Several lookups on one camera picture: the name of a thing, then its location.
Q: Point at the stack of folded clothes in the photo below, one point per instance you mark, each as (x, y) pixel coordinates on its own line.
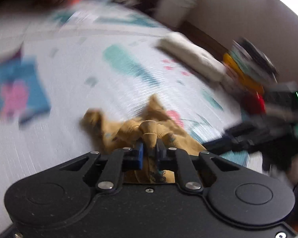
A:
(248, 67)

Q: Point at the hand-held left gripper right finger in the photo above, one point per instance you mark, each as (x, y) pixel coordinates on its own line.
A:
(160, 152)

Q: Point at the white bucket with teal lid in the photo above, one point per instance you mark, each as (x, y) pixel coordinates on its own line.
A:
(176, 2)

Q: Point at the mustard yellow car-print shirt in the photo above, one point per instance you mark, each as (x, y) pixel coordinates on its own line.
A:
(129, 131)

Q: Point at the cartoon animal play mat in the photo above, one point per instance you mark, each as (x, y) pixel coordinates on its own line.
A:
(64, 91)

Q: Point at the red object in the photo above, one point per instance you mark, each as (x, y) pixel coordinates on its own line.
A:
(256, 104)

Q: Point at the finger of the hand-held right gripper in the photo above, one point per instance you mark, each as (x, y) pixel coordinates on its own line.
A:
(228, 145)
(243, 131)

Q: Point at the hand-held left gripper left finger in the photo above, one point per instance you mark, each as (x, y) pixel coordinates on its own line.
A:
(139, 153)

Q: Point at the cream rolled cloth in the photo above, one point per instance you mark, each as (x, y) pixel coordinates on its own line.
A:
(196, 54)

